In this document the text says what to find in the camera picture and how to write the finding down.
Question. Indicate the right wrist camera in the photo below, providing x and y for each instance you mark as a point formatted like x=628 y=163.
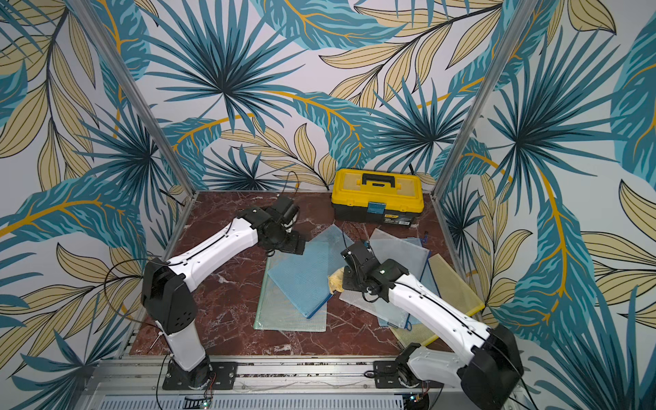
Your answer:
x=360 y=258

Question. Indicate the green-edged mesh document bag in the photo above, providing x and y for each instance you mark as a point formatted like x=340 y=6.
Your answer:
x=275 y=311

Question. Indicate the yellow black toolbox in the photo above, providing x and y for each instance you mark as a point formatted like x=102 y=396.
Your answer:
x=379 y=198

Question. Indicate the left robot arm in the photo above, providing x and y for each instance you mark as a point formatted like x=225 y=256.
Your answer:
x=168 y=286

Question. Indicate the cream wiping cloth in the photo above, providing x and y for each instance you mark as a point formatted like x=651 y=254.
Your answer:
x=335 y=281

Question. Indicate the aluminium front rail frame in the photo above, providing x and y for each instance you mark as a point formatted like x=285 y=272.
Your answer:
x=260 y=382

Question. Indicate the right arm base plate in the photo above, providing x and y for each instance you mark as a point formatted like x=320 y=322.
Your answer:
x=394 y=374

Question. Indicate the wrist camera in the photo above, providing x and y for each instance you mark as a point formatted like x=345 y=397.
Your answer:
x=284 y=211
x=360 y=258

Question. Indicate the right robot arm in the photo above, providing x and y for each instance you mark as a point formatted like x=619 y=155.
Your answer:
x=485 y=362

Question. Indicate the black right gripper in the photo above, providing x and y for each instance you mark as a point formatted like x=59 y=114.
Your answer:
x=351 y=279

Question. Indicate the white blue-edged mesh document bag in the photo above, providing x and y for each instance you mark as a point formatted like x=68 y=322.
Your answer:
x=355 y=298

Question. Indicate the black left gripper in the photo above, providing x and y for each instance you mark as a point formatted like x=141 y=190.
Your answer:
x=292 y=247

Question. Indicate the light blue mesh document bag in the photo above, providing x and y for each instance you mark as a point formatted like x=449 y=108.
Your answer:
x=304 y=279

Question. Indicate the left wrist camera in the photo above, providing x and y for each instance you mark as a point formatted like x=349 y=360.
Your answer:
x=284 y=211

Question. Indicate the yellow mesh document bag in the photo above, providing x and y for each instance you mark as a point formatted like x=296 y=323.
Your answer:
x=453 y=290

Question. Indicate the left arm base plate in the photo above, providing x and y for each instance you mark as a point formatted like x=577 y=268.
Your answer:
x=215 y=375

